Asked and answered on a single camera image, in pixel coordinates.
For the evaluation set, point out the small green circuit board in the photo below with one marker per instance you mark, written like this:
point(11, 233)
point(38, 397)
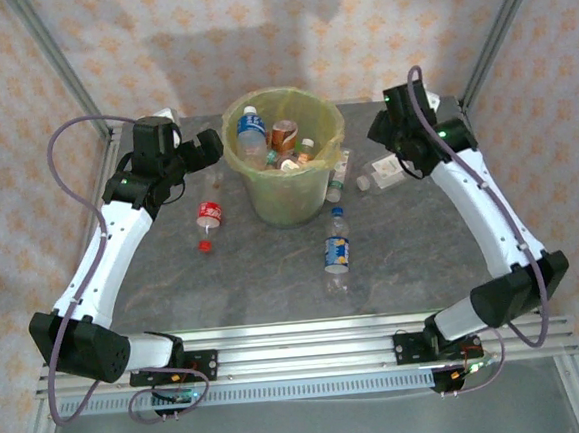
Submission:
point(474, 367)
point(181, 397)

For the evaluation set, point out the brown striped label bottle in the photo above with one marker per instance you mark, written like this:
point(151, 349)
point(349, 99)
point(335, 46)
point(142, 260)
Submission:
point(283, 134)

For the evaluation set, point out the clear bottle white label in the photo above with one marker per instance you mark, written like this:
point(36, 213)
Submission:
point(383, 171)

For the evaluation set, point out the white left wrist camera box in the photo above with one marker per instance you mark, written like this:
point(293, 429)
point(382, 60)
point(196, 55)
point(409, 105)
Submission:
point(167, 115)

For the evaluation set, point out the aluminium mounting rail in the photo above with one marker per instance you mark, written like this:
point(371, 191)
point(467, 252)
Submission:
point(305, 355)

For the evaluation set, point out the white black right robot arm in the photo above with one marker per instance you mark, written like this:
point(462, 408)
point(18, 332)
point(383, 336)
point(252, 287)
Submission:
point(485, 216)

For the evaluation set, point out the green plastic bin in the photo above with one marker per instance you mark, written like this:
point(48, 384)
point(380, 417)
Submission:
point(288, 201)

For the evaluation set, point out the red label cola bottle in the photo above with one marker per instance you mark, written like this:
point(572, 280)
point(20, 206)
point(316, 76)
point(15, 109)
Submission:
point(209, 214)

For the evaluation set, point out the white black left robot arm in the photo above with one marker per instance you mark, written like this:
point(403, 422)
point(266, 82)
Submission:
point(102, 261)

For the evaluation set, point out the blue yellow label water bottle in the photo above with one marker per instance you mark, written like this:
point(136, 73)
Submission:
point(337, 253)

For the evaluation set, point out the black base bracket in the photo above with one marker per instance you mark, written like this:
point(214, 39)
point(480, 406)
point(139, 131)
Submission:
point(167, 412)
point(445, 385)

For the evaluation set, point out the green label bottle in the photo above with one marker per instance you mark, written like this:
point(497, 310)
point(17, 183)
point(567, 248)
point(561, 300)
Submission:
point(271, 157)

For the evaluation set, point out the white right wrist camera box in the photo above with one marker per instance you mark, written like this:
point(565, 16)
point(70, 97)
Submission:
point(433, 100)

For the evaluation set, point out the aluminium table side rail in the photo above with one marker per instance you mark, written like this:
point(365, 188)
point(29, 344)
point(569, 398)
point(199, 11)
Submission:
point(106, 150)
point(487, 161)

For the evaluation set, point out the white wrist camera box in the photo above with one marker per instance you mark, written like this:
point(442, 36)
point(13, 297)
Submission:
point(433, 100)
point(167, 115)

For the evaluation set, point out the yellow-green trash bin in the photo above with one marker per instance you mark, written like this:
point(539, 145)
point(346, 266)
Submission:
point(322, 118)

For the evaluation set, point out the aluminium frame post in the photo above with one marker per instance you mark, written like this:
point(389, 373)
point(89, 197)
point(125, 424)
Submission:
point(59, 59)
point(502, 24)

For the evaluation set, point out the clear bottle green neck band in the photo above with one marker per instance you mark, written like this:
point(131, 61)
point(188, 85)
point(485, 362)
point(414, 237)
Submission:
point(339, 175)

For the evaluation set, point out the grey metal lower panel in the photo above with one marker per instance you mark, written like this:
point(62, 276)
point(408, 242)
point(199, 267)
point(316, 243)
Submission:
point(311, 430)

